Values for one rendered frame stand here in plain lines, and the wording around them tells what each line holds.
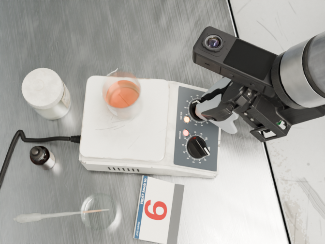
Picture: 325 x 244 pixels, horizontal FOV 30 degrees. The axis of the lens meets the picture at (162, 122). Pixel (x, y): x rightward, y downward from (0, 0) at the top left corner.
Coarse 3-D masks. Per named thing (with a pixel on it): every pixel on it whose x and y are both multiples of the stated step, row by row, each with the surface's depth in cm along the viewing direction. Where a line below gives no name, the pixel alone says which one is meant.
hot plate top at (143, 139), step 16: (96, 80) 87; (144, 80) 86; (160, 80) 86; (96, 96) 86; (144, 96) 86; (160, 96) 86; (96, 112) 85; (144, 112) 85; (160, 112) 85; (96, 128) 85; (112, 128) 85; (128, 128) 85; (144, 128) 84; (160, 128) 84; (80, 144) 84; (96, 144) 84; (112, 144) 84; (128, 144) 84; (144, 144) 84; (160, 144) 84; (128, 160) 84; (144, 160) 83; (160, 160) 83
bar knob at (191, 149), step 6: (192, 138) 86; (198, 138) 86; (192, 144) 87; (198, 144) 86; (204, 144) 86; (192, 150) 87; (198, 150) 87; (204, 150) 86; (192, 156) 87; (198, 156) 87
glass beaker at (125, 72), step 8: (112, 72) 79; (120, 72) 80; (128, 72) 80; (104, 80) 79; (112, 80) 81; (136, 80) 80; (104, 88) 80; (104, 96) 79; (136, 104) 80; (112, 112) 82; (120, 112) 80; (128, 112) 81; (136, 112) 83; (120, 120) 85; (128, 120) 84
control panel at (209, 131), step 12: (180, 96) 88; (192, 96) 89; (180, 108) 88; (180, 120) 87; (192, 120) 88; (204, 120) 89; (180, 132) 87; (192, 132) 88; (204, 132) 89; (216, 132) 90; (180, 144) 86; (216, 144) 89; (180, 156) 86; (204, 156) 88; (216, 156) 89; (204, 168) 87; (216, 168) 88
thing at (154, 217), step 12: (156, 192) 88; (168, 192) 90; (144, 204) 87; (156, 204) 88; (168, 204) 90; (144, 216) 87; (156, 216) 88; (144, 228) 86; (156, 228) 88; (156, 240) 87
